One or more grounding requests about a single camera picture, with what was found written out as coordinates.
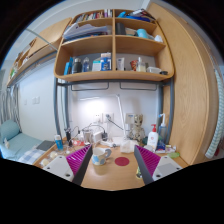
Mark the bed with teal bedding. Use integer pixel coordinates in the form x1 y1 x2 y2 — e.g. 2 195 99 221
0 119 56 164

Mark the metal cup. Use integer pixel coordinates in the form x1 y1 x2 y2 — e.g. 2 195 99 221
82 128 94 144

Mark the white bottle with red pump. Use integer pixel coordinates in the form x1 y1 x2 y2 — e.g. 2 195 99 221
146 123 160 152

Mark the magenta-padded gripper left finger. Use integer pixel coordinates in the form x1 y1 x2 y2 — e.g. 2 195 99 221
42 143 94 187

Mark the white desk lamp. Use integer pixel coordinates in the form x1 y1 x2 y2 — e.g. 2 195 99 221
79 94 129 138

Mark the cream mug with blue patches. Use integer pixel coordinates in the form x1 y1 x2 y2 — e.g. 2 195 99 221
91 146 113 167

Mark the tree creature figurine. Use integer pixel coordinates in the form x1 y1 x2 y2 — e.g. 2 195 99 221
129 114 147 143

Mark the flat round red coaster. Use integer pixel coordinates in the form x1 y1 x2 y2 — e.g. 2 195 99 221
114 156 131 167

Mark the wooden loft bed frame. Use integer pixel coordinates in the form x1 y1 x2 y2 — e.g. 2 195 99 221
6 17 73 88

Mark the striped white hose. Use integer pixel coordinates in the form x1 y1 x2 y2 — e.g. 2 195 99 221
204 68 224 160

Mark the white wall socket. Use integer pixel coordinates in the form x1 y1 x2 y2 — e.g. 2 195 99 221
103 112 114 124
93 113 103 124

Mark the blue bottle with white nozzle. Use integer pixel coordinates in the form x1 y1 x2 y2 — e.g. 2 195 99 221
157 113 169 143

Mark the blue tube with white cap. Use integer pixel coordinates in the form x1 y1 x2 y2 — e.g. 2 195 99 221
54 134 64 152

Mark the blue small box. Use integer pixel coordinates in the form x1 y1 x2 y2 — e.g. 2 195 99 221
155 141 167 154

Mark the black electric shaver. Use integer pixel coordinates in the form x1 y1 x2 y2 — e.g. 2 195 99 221
65 128 73 147

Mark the white charger block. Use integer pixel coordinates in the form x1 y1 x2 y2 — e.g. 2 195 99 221
92 131 104 144

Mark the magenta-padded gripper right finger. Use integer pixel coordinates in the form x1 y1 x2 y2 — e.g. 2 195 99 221
133 144 184 186

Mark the wooden shelf unit with items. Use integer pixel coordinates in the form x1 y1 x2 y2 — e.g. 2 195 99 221
53 8 175 83

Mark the white plastic bag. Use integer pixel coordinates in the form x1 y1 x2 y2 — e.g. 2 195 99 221
119 139 139 154

